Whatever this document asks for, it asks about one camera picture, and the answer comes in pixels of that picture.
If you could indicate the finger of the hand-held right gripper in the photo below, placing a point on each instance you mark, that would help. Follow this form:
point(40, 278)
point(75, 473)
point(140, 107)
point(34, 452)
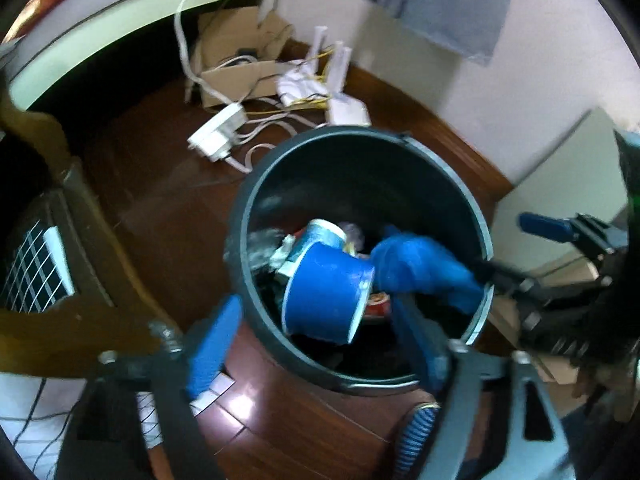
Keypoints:
point(545, 225)
point(505, 272)

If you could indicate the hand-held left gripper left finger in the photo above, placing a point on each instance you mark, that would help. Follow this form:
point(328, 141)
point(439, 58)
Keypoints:
point(212, 350)

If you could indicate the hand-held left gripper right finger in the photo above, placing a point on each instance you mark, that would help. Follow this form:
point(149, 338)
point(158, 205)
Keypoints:
point(425, 355)

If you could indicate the clear plastic bag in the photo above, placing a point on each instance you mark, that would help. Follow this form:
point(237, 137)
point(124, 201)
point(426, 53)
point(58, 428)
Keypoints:
point(262, 250)

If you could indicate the plain blue paper cup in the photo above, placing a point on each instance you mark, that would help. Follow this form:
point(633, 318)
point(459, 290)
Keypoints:
point(320, 300)

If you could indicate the black trash bin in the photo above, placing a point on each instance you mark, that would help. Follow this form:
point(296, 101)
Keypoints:
point(350, 185)

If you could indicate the pale grey board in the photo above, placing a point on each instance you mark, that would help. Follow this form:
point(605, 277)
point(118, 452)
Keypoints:
point(550, 175)

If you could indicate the white checked tablecloth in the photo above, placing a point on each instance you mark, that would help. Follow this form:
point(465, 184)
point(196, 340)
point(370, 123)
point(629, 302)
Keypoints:
point(30, 410)

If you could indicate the white power strip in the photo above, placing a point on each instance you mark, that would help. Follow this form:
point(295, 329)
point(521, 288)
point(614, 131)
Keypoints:
point(215, 132)

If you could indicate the white modem box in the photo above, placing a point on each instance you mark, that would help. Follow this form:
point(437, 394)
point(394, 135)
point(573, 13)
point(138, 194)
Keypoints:
point(350, 112)

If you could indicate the grey curtain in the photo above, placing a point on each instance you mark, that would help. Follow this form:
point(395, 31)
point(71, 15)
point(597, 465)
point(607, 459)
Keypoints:
point(440, 5)

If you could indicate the cardboard box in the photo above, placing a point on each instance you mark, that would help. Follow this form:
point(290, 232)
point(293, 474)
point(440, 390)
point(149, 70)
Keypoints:
point(235, 80)

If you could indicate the white router with antennas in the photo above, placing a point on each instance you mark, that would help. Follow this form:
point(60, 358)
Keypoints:
point(300, 85)

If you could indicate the white framed bed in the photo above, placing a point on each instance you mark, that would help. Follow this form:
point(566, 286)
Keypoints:
point(100, 25)

